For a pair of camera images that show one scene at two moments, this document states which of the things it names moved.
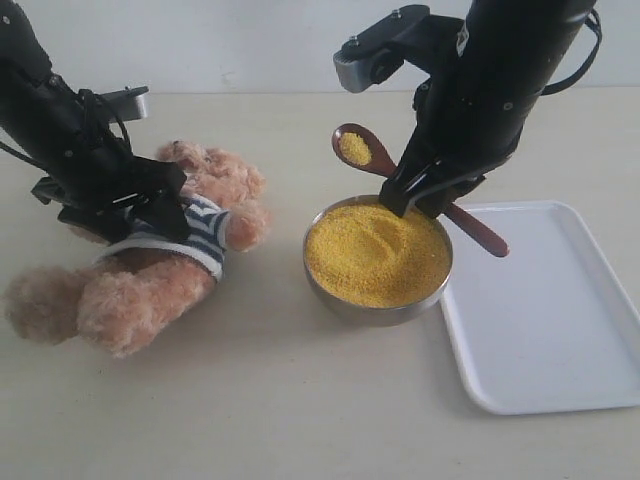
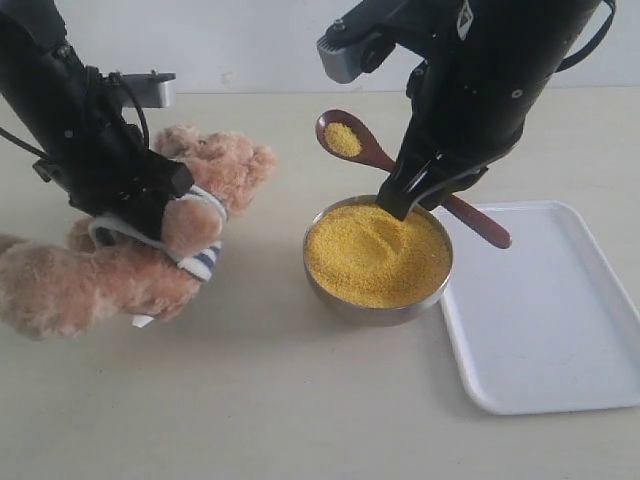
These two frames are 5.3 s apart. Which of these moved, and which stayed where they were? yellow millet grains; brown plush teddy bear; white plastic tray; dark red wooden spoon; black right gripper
Moved: brown plush teddy bear; dark red wooden spoon
Stayed: black right gripper; white plastic tray; yellow millet grains
